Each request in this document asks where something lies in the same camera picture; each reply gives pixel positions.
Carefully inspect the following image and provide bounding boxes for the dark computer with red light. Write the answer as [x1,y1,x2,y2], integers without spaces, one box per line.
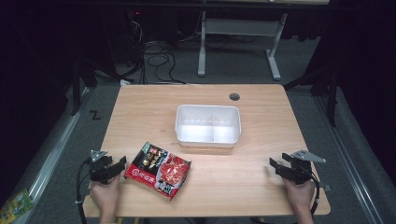
[123,8,146,64]

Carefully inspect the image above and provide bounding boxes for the black metal stand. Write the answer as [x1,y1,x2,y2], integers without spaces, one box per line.
[282,69,340,128]
[68,58,98,117]

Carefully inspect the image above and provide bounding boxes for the black floor cables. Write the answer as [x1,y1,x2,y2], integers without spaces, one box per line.
[141,39,188,86]

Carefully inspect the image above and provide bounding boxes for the grey metal floor rail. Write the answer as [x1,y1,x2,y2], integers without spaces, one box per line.
[312,94,386,224]
[11,86,92,224]

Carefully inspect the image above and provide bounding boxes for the white divided plastic container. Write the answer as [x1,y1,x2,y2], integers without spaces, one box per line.
[174,104,243,148]

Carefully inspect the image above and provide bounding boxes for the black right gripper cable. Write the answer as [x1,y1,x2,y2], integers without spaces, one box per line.
[306,171,322,218]

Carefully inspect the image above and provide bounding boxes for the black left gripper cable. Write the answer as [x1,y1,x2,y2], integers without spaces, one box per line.
[75,157,93,224]

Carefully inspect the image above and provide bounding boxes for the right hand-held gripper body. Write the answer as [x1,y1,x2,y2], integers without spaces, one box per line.
[279,149,328,186]

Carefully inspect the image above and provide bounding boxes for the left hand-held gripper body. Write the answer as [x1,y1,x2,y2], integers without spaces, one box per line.
[89,149,110,185]

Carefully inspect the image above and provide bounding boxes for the person's left hand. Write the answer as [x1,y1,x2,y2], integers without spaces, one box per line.
[89,175,121,219]

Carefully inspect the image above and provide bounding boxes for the green and yellow packet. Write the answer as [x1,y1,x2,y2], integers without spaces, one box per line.
[0,187,35,224]

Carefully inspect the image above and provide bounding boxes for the white metal desk frame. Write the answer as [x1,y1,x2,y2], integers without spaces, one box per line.
[197,10,290,81]

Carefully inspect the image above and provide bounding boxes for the red and black food packet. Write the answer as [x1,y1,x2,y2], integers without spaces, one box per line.
[123,142,192,202]

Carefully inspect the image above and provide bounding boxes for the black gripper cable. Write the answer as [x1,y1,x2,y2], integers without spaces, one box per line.
[75,157,93,224]
[306,171,322,218]

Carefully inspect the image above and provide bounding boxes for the person's right hand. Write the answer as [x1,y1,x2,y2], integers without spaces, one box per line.
[284,177,316,217]

